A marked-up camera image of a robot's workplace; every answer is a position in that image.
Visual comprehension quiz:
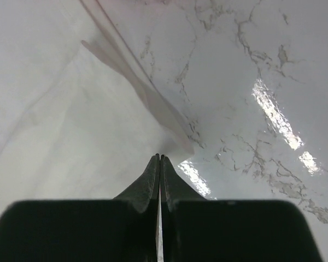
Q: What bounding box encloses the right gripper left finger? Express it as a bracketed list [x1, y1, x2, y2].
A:
[0, 155, 159, 261]

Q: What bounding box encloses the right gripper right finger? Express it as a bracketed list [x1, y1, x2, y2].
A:
[160, 156, 322, 261]

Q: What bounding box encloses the white t-shirt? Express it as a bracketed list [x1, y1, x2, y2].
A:
[0, 1, 194, 210]

